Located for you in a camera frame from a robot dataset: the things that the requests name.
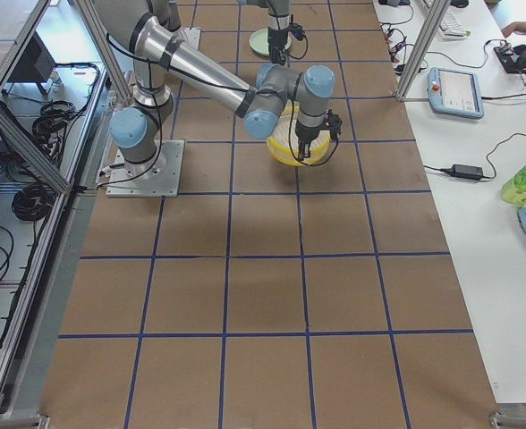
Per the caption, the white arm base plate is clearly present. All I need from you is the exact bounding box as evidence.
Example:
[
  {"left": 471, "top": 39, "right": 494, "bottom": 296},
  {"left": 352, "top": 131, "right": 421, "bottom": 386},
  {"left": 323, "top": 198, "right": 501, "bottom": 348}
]
[
  {"left": 106, "top": 140, "right": 185, "bottom": 198},
  {"left": 174, "top": 27, "right": 201, "bottom": 50}
]

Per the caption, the mint green plate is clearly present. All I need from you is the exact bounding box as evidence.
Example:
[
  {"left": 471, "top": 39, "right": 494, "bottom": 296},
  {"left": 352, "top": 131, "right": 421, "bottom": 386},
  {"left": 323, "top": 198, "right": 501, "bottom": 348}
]
[{"left": 249, "top": 28, "right": 292, "bottom": 61}]

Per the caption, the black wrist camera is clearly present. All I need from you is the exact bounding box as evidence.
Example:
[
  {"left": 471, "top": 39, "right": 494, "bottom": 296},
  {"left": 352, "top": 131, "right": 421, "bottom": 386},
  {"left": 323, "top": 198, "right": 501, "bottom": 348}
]
[
  {"left": 288, "top": 22, "right": 305, "bottom": 41},
  {"left": 325, "top": 109, "right": 343, "bottom": 141}
]

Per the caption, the aluminium frame post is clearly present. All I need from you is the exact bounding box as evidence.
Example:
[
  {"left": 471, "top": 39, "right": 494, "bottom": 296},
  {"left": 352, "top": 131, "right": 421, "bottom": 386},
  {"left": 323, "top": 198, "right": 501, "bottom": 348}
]
[{"left": 395, "top": 0, "right": 449, "bottom": 102}]

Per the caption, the black power adapter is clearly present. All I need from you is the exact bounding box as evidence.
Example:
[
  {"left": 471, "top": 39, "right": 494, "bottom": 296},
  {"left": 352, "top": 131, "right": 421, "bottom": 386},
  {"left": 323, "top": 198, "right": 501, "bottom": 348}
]
[{"left": 449, "top": 164, "right": 484, "bottom": 181}]

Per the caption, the yellow rimmed bamboo steamer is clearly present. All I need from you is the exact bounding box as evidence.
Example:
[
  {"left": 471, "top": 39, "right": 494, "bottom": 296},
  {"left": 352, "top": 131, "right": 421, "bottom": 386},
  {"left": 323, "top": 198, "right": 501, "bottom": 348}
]
[{"left": 267, "top": 103, "right": 331, "bottom": 166}]

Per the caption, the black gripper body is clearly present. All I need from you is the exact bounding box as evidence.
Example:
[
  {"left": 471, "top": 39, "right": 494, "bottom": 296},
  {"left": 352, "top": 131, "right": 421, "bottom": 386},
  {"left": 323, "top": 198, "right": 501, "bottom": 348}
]
[
  {"left": 269, "top": 41, "right": 289, "bottom": 56},
  {"left": 295, "top": 124, "right": 321, "bottom": 149}
]

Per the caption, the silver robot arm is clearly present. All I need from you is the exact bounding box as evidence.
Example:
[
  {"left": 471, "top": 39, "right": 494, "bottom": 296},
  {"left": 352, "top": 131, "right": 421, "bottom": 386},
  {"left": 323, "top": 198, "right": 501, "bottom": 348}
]
[
  {"left": 238, "top": 0, "right": 291, "bottom": 65},
  {"left": 95, "top": 1, "right": 342, "bottom": 164}
]

